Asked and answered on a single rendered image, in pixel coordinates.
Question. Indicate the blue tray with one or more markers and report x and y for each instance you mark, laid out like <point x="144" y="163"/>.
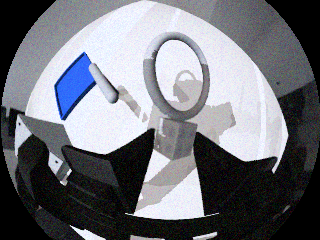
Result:
<point x="73" y="85"/>

